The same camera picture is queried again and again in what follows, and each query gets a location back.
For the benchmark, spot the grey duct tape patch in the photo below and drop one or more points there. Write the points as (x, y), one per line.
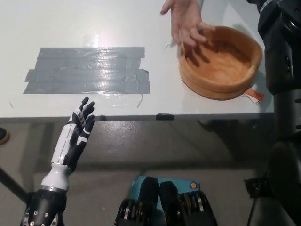
(89, 70)

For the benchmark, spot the small black tape piece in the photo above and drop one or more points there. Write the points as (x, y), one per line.
(165, 116)

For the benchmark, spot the orange plush basket plate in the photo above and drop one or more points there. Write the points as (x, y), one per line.
(221, 70)

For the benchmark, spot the black slanted table leg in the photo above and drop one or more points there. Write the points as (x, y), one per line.
(13, 186)

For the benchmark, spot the dark shoe with tan sole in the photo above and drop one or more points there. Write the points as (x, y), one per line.
(3, 136)

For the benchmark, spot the black teal robot torso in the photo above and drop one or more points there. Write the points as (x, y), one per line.
(164, 207)

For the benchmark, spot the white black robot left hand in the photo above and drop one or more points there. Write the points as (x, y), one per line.
(70, 141)

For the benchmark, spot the bare person hand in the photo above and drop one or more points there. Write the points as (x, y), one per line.
(185, 21)

